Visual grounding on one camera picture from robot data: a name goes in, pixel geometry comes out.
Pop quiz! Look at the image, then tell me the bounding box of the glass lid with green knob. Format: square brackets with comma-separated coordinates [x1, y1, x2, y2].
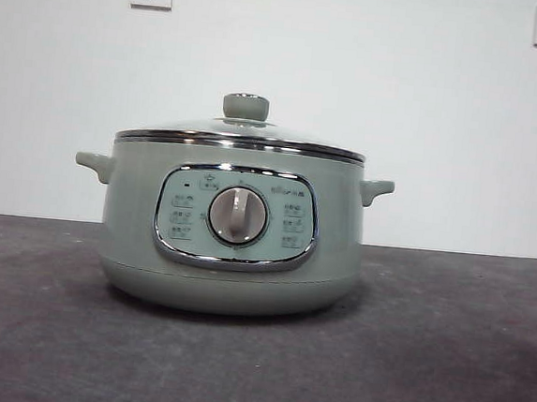
[113, 82, 371, 165]

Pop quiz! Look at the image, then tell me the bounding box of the pale green electric cooking pot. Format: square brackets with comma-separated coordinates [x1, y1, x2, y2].
[62, 128, 398, 329]

